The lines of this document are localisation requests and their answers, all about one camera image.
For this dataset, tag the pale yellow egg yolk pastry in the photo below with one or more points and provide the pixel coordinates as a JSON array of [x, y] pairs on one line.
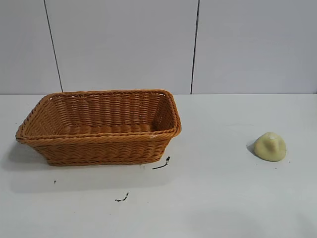
[[270, 148]]

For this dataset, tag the brown woven wicker basket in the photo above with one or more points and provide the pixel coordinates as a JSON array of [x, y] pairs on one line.
[[104, 148]]

